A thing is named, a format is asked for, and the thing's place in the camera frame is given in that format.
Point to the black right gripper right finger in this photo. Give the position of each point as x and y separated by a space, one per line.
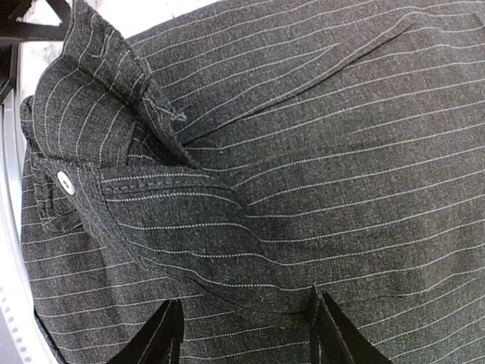
333 337

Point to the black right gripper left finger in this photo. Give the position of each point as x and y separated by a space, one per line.
158 341

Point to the black pinstripe long sleeve shirt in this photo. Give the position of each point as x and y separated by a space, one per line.
251 156

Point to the aluminium front rail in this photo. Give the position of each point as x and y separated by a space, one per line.
21 339

